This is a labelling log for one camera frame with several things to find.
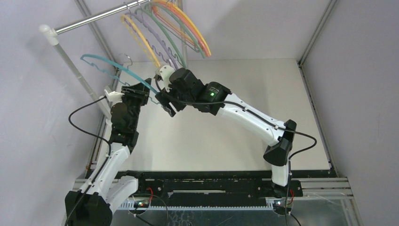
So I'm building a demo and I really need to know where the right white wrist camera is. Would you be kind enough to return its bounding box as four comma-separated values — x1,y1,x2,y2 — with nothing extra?
155,65,176,92

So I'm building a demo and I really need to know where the yellow smooth hanger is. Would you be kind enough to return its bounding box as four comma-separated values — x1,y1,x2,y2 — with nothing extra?
154,0,212,57

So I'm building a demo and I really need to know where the purple wavy hanger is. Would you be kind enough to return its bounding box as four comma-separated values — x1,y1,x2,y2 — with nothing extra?
127,13,179,69

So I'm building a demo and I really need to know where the blue wavy hanger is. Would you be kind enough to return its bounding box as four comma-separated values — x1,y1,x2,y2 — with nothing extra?
80,54,158,94

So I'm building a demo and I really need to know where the aluminium frame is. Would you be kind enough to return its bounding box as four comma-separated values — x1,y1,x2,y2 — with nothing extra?
68,0,363,226

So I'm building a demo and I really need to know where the teal wavy hanger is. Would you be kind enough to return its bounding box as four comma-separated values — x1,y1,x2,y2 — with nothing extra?
136,8,187,68

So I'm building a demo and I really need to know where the right circuit board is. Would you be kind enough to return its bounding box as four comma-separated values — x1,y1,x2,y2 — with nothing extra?
273,201,290,209

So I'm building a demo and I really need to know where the circuit board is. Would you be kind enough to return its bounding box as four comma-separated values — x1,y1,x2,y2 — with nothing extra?
134,200,150,209
273,201,290,209

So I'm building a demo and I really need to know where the left black camera cable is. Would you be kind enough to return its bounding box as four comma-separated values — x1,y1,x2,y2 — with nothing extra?
64,97,111,226

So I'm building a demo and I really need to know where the chrome and white garment rack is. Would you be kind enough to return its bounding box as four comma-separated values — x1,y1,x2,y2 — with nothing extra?
39,0,194,121

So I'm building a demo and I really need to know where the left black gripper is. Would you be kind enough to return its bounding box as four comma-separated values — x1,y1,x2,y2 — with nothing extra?
120,79,151,129

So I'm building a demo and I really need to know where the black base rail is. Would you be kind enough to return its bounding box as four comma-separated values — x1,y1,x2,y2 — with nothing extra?
116,170,336,208

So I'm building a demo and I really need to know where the left circuit board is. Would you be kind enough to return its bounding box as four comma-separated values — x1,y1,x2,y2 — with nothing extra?
134,200,150,209

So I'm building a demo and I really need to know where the yellow wavy hanger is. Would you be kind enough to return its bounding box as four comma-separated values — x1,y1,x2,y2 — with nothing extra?
120,14,160,68

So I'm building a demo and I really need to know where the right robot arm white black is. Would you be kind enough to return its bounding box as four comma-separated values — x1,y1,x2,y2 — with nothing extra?
155,65,296,196

